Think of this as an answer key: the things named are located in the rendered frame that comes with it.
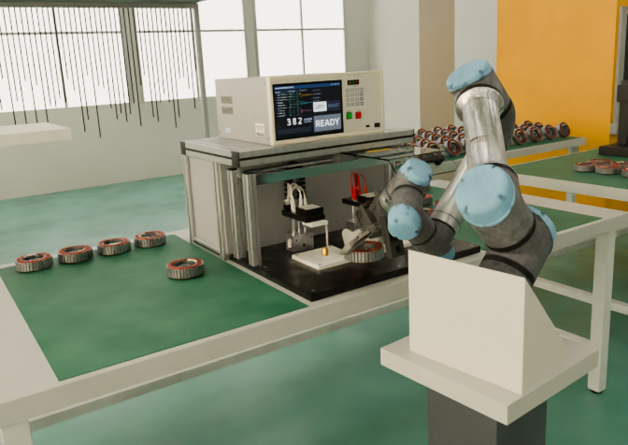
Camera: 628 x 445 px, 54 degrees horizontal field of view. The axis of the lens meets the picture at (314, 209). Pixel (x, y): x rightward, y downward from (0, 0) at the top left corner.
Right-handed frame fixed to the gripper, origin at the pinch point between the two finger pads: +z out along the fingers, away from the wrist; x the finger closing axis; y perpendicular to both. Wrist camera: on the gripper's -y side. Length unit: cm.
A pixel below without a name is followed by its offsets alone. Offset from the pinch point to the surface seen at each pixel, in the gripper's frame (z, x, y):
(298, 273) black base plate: 14.5, 12.7, 4.2
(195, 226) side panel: 52, 20, 46
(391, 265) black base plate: 5.4, -11.1, -4.6
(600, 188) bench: 27, -158, 12
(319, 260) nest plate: 15.7, 3.6, 7.1
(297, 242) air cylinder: 25.1, 1.7, 18.7
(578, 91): 107, -348, 130
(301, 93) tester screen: -6, -3, 53
